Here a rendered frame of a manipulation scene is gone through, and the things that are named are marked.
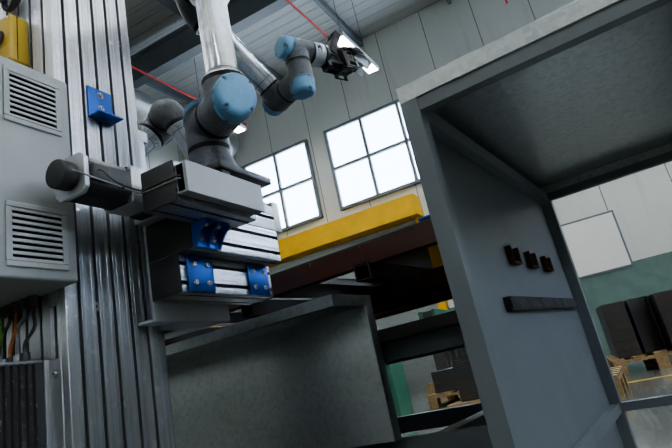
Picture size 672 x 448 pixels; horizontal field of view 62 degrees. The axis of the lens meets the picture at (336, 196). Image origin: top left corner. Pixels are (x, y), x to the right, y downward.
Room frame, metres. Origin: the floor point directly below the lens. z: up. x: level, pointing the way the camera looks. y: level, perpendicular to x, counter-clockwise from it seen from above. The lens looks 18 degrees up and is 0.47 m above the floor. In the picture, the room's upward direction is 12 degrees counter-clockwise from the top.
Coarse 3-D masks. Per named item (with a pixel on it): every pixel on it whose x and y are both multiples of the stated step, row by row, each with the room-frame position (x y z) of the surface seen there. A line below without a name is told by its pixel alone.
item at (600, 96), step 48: (576, 0) 0.91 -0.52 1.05; (480, 48) 1.01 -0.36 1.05; (576, 48) 1.10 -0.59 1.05; (624, 48) 1.15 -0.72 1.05; (480, 96) 1.24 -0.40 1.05; (528, 96) 1.30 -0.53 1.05; (576, 96) 1.36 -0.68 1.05; (624, 96) 1.44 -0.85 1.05; (480, 144) 1.57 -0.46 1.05; (528, 144) 1.66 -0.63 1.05; (576, 144) 1.77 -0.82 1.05; (624, 144) 1.88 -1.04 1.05
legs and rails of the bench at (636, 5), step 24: (624, 0) 0.88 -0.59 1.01; (648, 0) 0.87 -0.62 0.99; (576, 24) 0.93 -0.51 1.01; (600, 24) 0.91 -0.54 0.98; (528, 48) 0.97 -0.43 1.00; (552, 48) 0.95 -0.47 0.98; (480, 72) 1.02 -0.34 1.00; (504, 72) 1.01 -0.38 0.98; (432, 96) 1.08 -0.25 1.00; (456, 96) 1.07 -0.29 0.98; (624, 168) 2.04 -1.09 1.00; (648, 168) 2.03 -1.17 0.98; (552, 192) 2.18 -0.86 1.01; (576, 192) 2.16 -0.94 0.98; (624, 408) 2.19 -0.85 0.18
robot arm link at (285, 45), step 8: (280, 40) 1.42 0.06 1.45; (288, 40) 1.40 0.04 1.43; (296, 40) 1.42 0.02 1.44; (304, 40) 1.44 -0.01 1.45; (280, 48) 1.42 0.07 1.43; (288, 48) 1.41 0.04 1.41; (296, 48) 1.42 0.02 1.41; (304, 48) 1.44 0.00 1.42; (312, 48) 1.46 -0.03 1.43; (280, 56) 1.43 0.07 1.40; (288, 56) 1.43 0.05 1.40; (312, 56) 1.47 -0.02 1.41
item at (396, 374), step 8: (392, 368) 5.76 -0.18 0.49; (400, 368) 6.11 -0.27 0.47; (392, 376) 5.69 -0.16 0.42; (400, 376) 6.03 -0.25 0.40; (392, 384) 5.68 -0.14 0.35; (400, 384) 5.94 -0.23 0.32; (392, 392) 5.68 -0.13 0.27; (400, 392) 5.86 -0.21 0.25; (408, 392) 6.22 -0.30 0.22; (400, 400) 5.79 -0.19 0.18; (408, 400) 6.14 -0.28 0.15; (400, 408) 5.71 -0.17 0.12; (408, 408) 6.05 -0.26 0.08
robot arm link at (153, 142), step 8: (144, 120) 1.81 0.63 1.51; (144, 128) 1.79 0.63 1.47; (152, 128) 1.80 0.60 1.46; (160, 128) 1.79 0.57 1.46; (152, 136) 1.81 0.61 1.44; (160, 136) 1.82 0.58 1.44; (168, 136) 1.86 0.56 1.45; (144, 144) 1.80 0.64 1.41; (152, 144) 1.82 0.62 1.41; (160, 144) 1.84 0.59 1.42
